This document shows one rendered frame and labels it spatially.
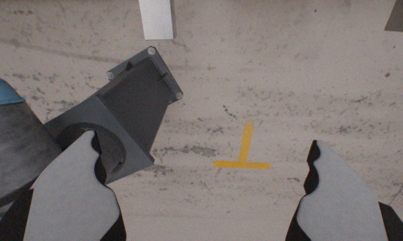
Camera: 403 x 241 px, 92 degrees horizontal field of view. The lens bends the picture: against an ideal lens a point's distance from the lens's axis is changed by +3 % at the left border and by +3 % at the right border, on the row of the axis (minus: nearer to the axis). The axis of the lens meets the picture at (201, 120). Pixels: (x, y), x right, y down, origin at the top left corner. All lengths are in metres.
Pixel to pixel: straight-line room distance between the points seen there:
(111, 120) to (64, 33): 0.77
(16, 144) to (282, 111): 1.16
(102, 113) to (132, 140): 0.11
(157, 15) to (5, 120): 0.29
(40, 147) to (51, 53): 0.93
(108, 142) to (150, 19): 0.41
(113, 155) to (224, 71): 0.74
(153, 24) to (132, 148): 0.44
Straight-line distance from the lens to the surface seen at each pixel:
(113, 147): 0.57
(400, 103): 1.62
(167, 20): 0.22
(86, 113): 0.59
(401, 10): 0.29
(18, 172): 0.43
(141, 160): 0.62
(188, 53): 1.07
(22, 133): 0.43
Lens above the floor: 1.05
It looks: 61 degrees down
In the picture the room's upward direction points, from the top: 179 degrees counter-clockwise
